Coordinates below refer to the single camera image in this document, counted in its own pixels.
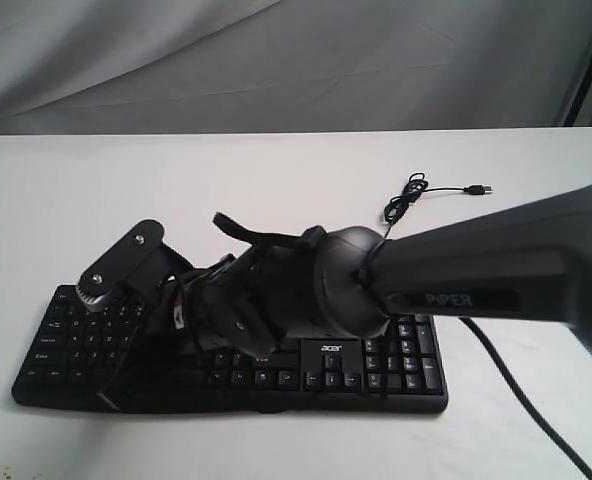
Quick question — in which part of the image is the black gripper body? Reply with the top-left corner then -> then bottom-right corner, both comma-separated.
145,244 -> 322,361

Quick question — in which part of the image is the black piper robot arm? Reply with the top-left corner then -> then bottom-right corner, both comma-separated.
76,185 -> 592,410

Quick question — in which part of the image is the black acer keyboard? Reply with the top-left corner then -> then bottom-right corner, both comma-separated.
11,285 -> 448,414

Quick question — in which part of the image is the grey backdrop cloth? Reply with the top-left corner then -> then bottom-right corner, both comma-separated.
0,1 -> 592,135

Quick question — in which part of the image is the black USB cable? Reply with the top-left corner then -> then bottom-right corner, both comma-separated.
379,172 -> 494,241

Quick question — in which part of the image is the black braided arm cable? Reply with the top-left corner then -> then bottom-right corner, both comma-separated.
458,314 -> 592,480

